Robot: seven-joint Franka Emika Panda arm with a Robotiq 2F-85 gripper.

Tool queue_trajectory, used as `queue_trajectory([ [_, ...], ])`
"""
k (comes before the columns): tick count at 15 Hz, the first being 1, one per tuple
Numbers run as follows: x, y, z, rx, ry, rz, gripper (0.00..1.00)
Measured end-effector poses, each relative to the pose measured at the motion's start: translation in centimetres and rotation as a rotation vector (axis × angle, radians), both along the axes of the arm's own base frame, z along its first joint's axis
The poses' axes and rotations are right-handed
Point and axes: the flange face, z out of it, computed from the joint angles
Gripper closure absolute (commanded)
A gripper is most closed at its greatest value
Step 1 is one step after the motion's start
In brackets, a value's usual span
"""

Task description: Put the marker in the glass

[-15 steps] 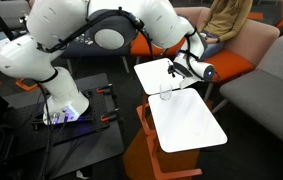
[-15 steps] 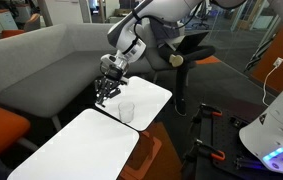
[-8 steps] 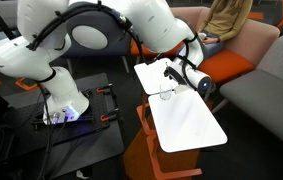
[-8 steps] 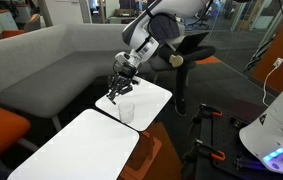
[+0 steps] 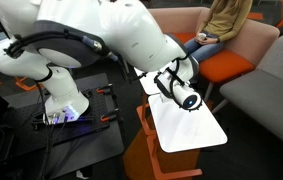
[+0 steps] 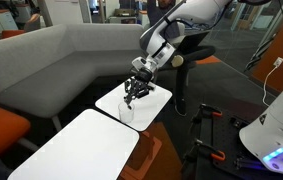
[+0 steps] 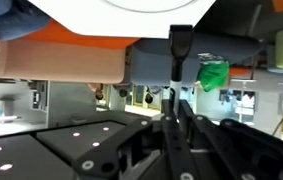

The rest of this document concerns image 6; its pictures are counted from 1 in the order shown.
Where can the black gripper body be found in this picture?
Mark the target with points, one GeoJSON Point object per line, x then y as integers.
{"type": "Point", "coordinates": [144, 76]}

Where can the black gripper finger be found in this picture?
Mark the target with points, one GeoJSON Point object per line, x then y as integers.
{"type": "Point", "coordinates": [142, 92]}
{"type": "Point", "coordinates": [127, 91]}

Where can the black and white marker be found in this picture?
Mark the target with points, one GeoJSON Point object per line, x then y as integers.
{"type": "Point", "coordinates": [129, 106]}

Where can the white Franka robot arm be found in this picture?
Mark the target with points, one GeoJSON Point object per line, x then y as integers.
{"type": "Point", "coordinates": [274, 133]}

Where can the clear drinking glass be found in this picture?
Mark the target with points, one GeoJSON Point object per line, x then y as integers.
{"type": "Point", "coordinates": [126, 115]}

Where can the white side table orange base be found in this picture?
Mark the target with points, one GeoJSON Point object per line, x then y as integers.
{"type": "Point", "coordinates": [147, 103]}
{"type": "Point", "coordinates": [81, 146]}

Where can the black laptop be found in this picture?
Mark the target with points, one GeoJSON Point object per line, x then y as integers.
{"type": "Point", "coordinates": [192, 41]}

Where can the man in dark shirt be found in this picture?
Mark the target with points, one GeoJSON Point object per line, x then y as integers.
{"type": "Point", "coordinates": [157, 13]}

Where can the black robot cart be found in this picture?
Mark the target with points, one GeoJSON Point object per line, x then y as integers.
{"type": "Point", "coordinates": [189, 166]}

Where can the grey sofa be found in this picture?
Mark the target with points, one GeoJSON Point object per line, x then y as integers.
{"type": "Point", "coordinates": [41, 66]}

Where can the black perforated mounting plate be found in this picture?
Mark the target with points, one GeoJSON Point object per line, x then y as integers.
{"type": "Point", "coordinates": [224, 133]}

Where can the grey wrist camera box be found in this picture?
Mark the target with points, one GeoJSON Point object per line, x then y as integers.
{"type": "Point", "coordinates": [139, 62]}

